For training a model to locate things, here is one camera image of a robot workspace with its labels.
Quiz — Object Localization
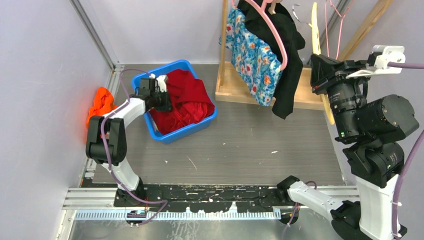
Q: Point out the wooden rack post left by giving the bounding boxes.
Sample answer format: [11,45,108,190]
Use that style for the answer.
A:
[218,0,229,86]

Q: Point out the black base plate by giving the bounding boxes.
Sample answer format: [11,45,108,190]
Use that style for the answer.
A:
[113,184,301,213]

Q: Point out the pink plastic hanger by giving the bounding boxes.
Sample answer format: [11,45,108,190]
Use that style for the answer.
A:
[236,0,293,71]

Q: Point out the wooden rack post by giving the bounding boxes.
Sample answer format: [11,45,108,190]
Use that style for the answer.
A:
[218,0,229,86]
[338,0,393,60]

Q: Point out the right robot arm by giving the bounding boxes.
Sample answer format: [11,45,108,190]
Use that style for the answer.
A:
[276,51,419,240]

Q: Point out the wooden hanger with metal hook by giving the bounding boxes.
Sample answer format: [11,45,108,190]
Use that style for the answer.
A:
[292,2,335,125]

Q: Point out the orange cloth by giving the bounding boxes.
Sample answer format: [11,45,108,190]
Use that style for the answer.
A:
[85,87,118,128]

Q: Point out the pink wire hanger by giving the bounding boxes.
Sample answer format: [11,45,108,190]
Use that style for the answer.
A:
[324,0,354,59]

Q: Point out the wooden rack post right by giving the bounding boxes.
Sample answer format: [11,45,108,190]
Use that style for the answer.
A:
[338,0,393,60]

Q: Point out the blue floral garment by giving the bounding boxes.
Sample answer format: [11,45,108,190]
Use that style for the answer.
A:
[225,8,283,107]

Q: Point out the wooden rack base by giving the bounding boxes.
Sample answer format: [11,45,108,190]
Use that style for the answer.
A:
[215,61,325,111]

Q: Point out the red pleated skirt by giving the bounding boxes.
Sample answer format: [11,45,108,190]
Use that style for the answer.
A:
[150,69,215,135]

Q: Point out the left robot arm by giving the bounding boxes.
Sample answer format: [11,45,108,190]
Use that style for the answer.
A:
[85,74,172,207]

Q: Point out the black garment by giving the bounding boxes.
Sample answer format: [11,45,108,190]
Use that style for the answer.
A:
[237,0,306,121]

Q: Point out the blue plastic bin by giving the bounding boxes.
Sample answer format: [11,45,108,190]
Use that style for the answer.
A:
[143,59,218,144]

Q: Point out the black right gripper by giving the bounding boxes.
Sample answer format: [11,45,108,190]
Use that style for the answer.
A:
[307,51,370,137]

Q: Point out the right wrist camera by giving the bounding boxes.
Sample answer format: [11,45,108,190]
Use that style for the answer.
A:
[346,45,406,79]

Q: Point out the aluminium frame rail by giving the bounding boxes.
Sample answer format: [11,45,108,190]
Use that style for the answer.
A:
[69,0,116,70]

